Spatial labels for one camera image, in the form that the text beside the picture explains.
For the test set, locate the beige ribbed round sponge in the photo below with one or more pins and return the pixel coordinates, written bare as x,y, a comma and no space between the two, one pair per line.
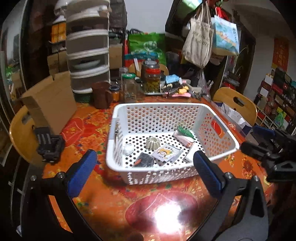
152,143

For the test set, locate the white perforated plastic basket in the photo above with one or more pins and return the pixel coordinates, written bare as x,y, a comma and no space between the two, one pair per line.
134,123

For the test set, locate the yellow wooden chair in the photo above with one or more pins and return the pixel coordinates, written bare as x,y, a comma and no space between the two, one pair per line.
23,137
238,102

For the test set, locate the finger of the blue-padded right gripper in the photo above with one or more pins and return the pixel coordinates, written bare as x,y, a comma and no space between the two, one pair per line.
250,220

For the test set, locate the black mesh scrubber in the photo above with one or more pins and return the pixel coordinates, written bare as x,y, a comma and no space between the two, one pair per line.
144,160

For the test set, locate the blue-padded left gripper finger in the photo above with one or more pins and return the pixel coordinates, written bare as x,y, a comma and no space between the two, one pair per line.
49,212

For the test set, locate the black phone clamp stand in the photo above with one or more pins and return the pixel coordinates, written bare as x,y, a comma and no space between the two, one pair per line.
50,145

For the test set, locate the green-lid glass jar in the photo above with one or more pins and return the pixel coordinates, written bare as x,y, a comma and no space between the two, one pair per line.
129,87

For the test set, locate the white cartoon wipes packet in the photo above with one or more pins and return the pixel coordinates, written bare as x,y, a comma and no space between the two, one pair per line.
166,153

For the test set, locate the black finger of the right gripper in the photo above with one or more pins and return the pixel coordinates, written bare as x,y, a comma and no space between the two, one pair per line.
255,151

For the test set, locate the brown ceramic mug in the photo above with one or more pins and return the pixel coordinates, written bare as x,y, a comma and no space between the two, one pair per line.
102,96

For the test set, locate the right yellow wooden chair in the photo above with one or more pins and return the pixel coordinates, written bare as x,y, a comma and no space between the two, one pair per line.
238,102

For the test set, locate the pink soft roll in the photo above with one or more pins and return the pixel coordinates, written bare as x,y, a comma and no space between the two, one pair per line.
183,139

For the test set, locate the blue illustrated paper bag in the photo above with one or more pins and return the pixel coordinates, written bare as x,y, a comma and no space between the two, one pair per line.
225,38

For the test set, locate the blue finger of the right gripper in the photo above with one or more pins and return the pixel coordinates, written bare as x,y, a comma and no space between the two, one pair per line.
264,132

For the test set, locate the green foil packet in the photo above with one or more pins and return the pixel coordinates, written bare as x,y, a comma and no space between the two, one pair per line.
185,132

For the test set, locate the beige canvas tote bag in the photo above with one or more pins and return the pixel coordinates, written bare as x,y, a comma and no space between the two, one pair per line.
197,48

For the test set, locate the brown cardboard box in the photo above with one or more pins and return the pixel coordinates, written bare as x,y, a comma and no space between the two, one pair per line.
51,102

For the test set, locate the grey tiered food cover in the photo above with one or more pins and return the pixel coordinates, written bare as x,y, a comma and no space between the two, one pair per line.
87,44

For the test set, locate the shelf with boxes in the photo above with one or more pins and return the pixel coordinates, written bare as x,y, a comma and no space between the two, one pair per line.
275,102

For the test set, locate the white crumpled soft ball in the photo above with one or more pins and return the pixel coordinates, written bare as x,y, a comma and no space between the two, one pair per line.
128,149

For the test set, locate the red-lid pickle jar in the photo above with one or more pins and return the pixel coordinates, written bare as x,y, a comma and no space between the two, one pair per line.
152,79

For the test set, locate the red wall banner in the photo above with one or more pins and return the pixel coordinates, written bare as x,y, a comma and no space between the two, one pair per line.
280,53

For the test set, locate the small orange sauce jar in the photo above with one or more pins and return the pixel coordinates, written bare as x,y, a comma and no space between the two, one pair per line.
115,90

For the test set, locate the green shopping bag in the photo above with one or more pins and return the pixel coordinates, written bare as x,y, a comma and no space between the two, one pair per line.
152,44

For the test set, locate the left yellow wooden chair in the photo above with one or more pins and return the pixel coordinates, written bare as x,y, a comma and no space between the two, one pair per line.
23,137

